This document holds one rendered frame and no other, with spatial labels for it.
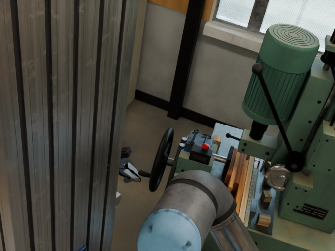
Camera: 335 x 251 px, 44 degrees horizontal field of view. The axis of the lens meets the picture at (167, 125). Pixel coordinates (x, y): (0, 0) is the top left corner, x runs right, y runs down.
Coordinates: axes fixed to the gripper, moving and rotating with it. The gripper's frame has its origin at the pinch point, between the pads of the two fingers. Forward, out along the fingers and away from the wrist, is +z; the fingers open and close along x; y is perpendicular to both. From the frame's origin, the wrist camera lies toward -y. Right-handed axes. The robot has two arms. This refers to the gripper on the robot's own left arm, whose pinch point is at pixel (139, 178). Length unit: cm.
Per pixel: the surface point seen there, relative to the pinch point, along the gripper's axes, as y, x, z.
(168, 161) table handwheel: -9.3, -9.8, 5.2
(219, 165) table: -26.5, -8.4, 19.7
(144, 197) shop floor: 70, -58, 33
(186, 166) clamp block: -22.0, 0.5, 7.9
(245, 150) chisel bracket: -40.8, -7.4, 20.1
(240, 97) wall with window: 18, -149, 50
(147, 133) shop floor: 79, -120, 17
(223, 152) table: -26.5, -17.0, 19.7
